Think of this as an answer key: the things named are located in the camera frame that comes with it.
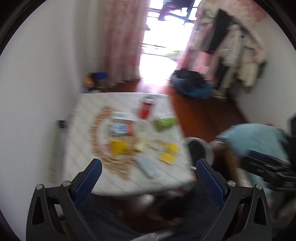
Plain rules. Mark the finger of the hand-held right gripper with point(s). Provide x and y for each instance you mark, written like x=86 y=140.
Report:
x=261 y=157

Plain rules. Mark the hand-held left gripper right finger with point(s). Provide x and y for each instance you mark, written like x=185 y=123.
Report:
x=208 y=180

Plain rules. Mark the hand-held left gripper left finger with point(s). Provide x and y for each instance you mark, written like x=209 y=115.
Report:
x=90 y=180

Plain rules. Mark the grey trash bin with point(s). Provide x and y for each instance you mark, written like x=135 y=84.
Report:
x=199 y=150

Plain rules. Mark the large yellow packet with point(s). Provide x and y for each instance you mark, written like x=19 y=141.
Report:
x=118 y=147

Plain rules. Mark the small yellow packet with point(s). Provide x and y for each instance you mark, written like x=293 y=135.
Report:
x=172 y=147
x=167 y=158

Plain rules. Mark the pale grey cardboard box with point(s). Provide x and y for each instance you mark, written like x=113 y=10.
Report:
x=146 y=165

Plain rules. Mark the blue and white packet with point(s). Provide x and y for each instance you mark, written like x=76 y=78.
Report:
x=120 y=128

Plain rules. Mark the white box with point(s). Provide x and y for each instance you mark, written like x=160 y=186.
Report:
x=123 y=116

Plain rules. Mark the green packet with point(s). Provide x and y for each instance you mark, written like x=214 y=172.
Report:
x=164 y=122

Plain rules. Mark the white floral table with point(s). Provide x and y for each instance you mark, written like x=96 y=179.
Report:
x=81 y=111

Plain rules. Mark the blue and black cloth pile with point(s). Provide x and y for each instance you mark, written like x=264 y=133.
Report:
x=194 y=89

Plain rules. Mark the blue lid jar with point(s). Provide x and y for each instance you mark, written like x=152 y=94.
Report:
x=100 y=80

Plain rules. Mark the rack of hanging clothes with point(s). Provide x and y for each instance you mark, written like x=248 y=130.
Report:
x=240 y=51

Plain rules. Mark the dark wooden chair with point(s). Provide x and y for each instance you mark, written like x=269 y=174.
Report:
x=171 y=5

